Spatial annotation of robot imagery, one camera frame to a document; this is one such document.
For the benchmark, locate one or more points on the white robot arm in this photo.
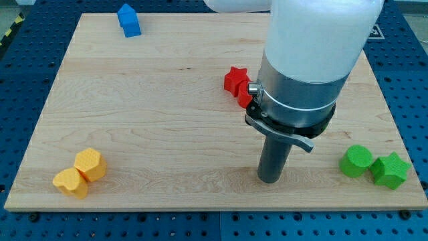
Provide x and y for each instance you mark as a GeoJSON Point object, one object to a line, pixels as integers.
{"type": "Point", "coordinates": [311, 48]}

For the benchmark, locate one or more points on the green circle block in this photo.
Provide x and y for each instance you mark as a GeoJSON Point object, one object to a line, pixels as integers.
{"type": "Point", "coordinates": [356, 160]}

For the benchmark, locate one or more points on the wooden board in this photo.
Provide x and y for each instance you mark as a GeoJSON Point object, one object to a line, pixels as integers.
{"type": "Point", "coordinates": [175, 140]}

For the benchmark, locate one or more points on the red star block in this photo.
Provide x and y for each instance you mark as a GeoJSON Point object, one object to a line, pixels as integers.
{"type": "Point", "coordinates": [233, 79]}

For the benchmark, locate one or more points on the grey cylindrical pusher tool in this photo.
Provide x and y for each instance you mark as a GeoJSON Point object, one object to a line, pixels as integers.
{"type": "Point", "coordinates": [273, 158]}

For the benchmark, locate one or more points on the black clamp with lever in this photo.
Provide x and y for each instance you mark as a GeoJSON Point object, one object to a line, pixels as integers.
{"type": "Point", "coordinates": [301, 137]}

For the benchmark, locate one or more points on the yellow hexagon block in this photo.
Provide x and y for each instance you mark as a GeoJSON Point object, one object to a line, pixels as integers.
{"type": "Point", "coordinates": [91, 164]}

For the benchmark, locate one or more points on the blue house-shaped block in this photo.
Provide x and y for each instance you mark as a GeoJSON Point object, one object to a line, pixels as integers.
{"type": "Point", "coordinates": [128, 21]}

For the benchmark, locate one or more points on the yellow heart block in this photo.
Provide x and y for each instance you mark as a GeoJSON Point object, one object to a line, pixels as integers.
{"type": "Point", "coordinates": [71, 183]}

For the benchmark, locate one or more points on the green star block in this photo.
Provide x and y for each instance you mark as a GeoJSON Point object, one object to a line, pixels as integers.
{"type": "Point", "coordinates": [390, 171]}

